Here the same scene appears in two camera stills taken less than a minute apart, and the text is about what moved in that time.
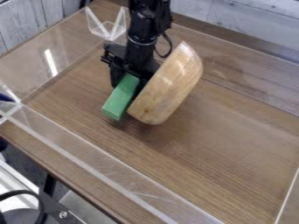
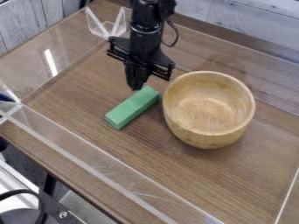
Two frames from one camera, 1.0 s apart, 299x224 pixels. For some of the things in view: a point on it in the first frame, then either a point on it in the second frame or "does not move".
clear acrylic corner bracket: (107, 30) does not move
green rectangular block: (120, 96) to (132, 108)
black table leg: (49, 185) does not move
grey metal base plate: (56, 213) does not move
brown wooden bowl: (167, 85) to (208, 107)
